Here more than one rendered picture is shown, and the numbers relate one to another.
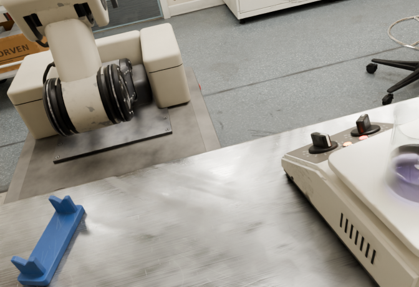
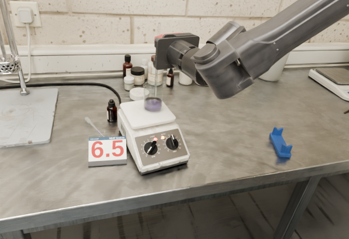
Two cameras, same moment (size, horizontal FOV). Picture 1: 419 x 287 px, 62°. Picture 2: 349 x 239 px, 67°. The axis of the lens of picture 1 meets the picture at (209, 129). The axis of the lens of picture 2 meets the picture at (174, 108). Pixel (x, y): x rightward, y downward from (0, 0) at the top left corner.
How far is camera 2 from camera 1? 0.83 m
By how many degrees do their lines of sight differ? 110
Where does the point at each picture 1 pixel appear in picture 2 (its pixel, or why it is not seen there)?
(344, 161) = (171, 116)
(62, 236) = (276, 143)
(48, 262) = (273, 136)
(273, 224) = (192, 144)
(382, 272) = not seen: hidden behind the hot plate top
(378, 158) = (159, 115)
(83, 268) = (260, 138)
